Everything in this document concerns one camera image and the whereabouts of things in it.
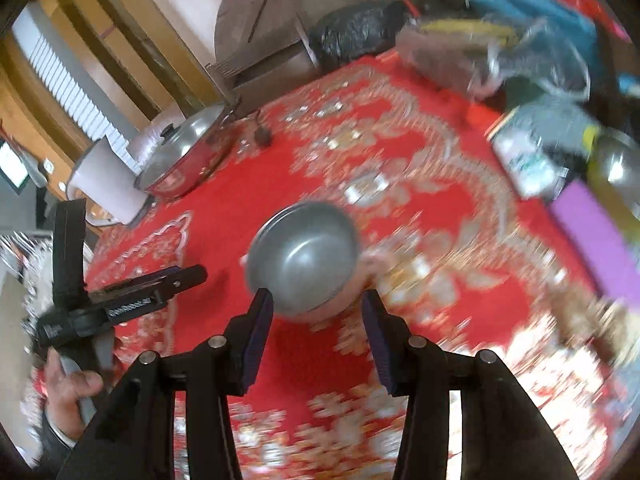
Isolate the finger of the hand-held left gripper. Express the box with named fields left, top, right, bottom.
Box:
left=86, top=265, right=209, bottom=322

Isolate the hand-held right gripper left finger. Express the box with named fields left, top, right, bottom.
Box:
left=55, top=287, right=275, bottom=480

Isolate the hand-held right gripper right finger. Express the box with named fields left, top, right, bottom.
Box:
left=362, top=290, right=583, bottom=480

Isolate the metal cup with pink handle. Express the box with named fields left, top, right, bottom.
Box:
left=241, top=201, right=381, bottom=323

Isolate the person's left forearm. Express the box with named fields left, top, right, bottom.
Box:
left=35, top=407, right=77, bottom=463

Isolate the person's left hand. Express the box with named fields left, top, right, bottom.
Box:
left=44, top=347, right=104, bottom=443

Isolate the white electric kettle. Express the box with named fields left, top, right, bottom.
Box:
left=65, top=135, right=152, bottom=226

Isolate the stainless steel pot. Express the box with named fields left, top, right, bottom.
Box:
left=134, top=110, right=242, bottom=202

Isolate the red floral tablecloth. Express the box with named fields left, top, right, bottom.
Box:
left=30, top=55, right=640, bottom=480

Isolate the glass pot lid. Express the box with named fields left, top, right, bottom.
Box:
left=135, top=104, right=232, bottom=189

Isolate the white slatted panel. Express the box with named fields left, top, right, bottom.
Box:
left=10, top=2, right=142, bottom=172

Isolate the white labelled bottle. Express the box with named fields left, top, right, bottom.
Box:
left=490, top=110, right=567, bottom=199

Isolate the purple box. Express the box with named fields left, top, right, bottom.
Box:
left=550, top=180, right=640, bottom=302

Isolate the wooden door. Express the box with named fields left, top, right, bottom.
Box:
left=0, top=0, right=217, bottom=128

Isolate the wooden chair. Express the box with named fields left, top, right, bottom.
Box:
left=205, top=42, right=312, bottom=107

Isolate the shiny metal bottle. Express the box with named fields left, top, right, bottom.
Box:
left=586, top=127, right=640, bottom=222

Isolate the clear plastic bag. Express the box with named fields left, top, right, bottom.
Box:
left=397, top=17, right=592, bottom=102

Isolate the black plastic bag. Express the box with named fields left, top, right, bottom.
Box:
left=309, top=1, right=417, bottom=69

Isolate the blue bag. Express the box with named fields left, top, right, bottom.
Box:
left=467, top=0, right=609, bottom=79

